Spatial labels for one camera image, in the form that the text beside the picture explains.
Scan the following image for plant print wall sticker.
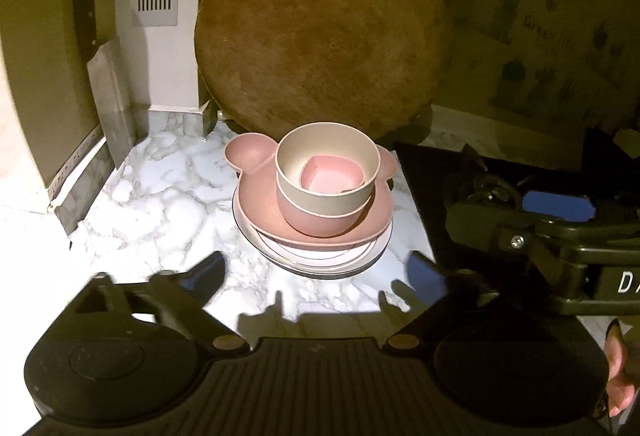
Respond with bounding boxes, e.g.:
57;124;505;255
480;0;640;127

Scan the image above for beige bowl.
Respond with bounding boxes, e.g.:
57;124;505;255
275;122;382;217

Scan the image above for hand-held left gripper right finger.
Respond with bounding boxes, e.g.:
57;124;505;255
382;250;591;358

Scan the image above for small white plate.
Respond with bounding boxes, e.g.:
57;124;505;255
250;223;388;267

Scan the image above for pink bowl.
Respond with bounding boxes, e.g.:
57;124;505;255
276;189;373;234

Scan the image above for black gas stove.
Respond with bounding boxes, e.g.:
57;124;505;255
395;131;640;267

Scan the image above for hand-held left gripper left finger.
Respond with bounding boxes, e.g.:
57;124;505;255
70;250;251;358

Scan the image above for large white plate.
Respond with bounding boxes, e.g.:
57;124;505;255
231;186;394;276

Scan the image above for person's right hand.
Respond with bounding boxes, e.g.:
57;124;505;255
602;319;631;419

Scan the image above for round wooden cutting board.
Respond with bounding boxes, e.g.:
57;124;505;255
194;0;453;144

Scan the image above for small pink heart-shaped dish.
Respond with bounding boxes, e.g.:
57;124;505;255
300;155;365;195

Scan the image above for pink bear-shaped plate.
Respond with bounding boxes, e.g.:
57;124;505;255
224;133;399;247

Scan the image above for patterned edge tape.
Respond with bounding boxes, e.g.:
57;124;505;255
47;129;103;204

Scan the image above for steel cleaver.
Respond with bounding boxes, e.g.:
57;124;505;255
72;0;133;167

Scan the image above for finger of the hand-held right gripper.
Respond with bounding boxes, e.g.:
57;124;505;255
444;195;546;264
520;189;640;227

